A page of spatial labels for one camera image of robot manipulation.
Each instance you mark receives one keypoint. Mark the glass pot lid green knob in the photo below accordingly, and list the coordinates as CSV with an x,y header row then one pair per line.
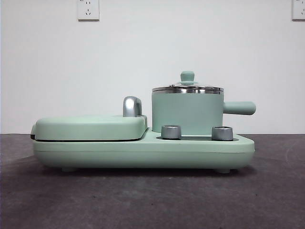
x,y
187,76

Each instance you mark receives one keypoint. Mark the silver control knob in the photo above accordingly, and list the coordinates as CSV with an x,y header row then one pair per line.
x,y
170,132
221,132

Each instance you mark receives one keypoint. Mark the mint green grill cover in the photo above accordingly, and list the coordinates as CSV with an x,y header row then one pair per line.
x,y
88,126

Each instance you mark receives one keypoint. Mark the mint green breakfast maker base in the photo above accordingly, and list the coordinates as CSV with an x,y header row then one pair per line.
x,y
95,152

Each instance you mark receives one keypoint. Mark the white wall socket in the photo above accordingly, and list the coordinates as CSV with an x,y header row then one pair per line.
x,y
88,9
299,9

